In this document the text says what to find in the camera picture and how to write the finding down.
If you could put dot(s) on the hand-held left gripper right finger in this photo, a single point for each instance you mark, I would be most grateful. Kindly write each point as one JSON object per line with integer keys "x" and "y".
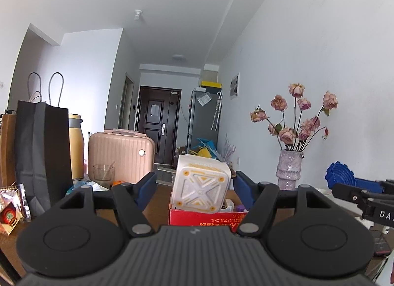
{"x": 244, "y": 190}

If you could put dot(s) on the pink suitcase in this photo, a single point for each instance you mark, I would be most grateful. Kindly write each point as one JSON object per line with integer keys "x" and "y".
{"x": 120, "y": 156}

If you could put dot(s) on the blue folded item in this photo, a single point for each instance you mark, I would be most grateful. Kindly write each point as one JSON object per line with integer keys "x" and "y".
{"x": 206, "y": 144}

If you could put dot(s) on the yellow flat box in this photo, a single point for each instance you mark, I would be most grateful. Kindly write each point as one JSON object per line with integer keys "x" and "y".
{"x": 211, "y": 84}

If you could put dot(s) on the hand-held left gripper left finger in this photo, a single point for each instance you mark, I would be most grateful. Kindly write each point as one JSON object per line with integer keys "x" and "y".
{"x": 147, "y": 187}

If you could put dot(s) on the white bowl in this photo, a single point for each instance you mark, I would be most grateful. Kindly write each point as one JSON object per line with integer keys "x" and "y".
{"x": 321, "y": 191}

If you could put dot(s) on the white and yellow cube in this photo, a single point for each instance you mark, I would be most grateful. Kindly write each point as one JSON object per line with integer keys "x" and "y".
{"x": 200, "y": 187}

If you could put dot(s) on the clear glass cup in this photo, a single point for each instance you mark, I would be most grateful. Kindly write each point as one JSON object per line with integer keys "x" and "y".
{"x": 103, "y": 176}

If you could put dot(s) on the grey refrigerator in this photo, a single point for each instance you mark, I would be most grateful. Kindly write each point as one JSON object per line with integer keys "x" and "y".
{"x": 200, "y": 122}

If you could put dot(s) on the round ceiling lamp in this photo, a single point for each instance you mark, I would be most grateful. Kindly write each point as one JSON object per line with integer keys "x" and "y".
{"x": 178, "y": 57}

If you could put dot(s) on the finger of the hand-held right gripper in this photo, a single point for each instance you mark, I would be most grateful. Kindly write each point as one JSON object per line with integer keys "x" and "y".
{"x": 347, "y": 192}
{"x": 369, "y": 185}

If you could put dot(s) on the dark brown entrance door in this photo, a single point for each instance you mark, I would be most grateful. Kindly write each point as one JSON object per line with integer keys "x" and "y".
{"x": 155, "y": 125}

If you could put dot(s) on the dried lavender bunch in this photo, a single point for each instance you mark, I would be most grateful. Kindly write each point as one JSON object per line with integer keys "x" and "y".
{"x": 228, "y": 150}

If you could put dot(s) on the yellow thermos flask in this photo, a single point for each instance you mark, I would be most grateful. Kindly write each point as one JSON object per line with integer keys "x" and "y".
{"x": 76, "y": 150}

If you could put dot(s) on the small open cardboard box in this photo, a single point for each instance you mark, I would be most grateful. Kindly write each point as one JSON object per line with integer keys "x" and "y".
{"x": 181, "y": 150}

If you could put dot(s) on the white folded umbrella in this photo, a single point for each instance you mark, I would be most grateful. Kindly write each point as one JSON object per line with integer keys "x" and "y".
{"x": 216, "y": 110}

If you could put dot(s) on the shiny foil packet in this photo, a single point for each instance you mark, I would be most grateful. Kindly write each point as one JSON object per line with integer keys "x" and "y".
{"x": 21, "y": 199}

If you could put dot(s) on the purple textured vase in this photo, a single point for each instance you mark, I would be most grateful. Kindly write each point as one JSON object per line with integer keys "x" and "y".
{"x": 287, "y": 170}

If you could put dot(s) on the blue ridged plastic disc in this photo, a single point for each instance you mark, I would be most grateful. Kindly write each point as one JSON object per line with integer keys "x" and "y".
{"x": 338, "y": 175}

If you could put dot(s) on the red green gift box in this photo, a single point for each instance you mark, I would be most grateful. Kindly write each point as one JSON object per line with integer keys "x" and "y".
{"x": 9, "y": 216}

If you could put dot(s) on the brown cardboard box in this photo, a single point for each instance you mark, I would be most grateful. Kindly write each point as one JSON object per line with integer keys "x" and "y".
{"x": 210, "y": 75}

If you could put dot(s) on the black paper bag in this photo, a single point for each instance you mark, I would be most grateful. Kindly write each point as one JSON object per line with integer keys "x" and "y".
{"x": 43, "y": 156}

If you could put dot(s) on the dried pink rose bouquet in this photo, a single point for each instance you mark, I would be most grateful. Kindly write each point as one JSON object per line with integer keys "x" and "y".
{"x": 295, "y": 125}

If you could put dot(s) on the light blue packet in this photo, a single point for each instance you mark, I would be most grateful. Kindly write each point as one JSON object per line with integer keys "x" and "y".
{"x": 77, "y": 187}

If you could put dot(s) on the red printed cardboard box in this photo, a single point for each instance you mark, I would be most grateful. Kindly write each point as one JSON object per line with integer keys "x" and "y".
{"x": 197, "y": 221}

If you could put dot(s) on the plastic sleeve with papers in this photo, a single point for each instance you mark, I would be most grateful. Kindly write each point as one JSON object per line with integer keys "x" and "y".
{"x": 205, "y": 100}

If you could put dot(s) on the dark smartphone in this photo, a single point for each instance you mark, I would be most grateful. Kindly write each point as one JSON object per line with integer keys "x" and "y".
{"x": 383, "y": 244}

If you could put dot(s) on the clear plastic container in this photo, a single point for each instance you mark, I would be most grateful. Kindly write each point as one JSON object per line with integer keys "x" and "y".
{"x": 166, "y": 176}

